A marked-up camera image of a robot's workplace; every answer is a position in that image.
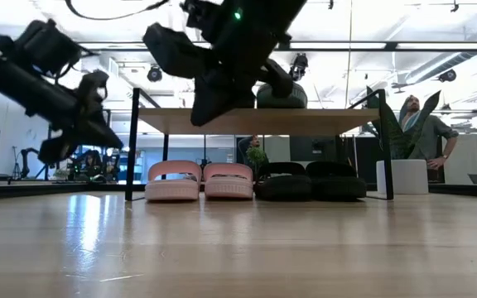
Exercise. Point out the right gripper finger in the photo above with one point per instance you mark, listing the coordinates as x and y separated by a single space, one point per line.
207 97
240 89

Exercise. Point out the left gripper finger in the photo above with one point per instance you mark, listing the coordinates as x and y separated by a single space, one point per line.
93 89
99 134

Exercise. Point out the wooden shelf with black frame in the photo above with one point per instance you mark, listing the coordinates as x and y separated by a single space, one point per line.
284 122

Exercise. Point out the green rubber slide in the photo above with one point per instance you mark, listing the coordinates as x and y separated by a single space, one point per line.
298 101

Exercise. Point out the pink rubber slide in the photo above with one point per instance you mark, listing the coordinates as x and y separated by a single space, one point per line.
172 190
228 188

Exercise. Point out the black rubber slide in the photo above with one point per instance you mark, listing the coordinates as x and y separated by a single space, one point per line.
282 188
338 188

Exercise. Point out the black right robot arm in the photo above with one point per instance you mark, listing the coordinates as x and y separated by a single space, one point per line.
280 12

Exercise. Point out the black background robot arm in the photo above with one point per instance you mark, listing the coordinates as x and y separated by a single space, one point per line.
25 159

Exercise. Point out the black ceiling spotlight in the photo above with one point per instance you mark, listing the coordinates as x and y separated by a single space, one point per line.
447 75
154 73
299 66

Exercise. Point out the person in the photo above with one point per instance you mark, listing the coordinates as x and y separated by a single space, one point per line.
431 136
253 142

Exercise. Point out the small green background plant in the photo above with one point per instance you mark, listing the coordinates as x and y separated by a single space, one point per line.
257 155

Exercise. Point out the succulent plant in white pot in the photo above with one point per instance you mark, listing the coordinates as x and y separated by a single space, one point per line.
402 178

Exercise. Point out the black aluminium table frame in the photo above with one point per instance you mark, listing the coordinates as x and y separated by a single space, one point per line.
462 189

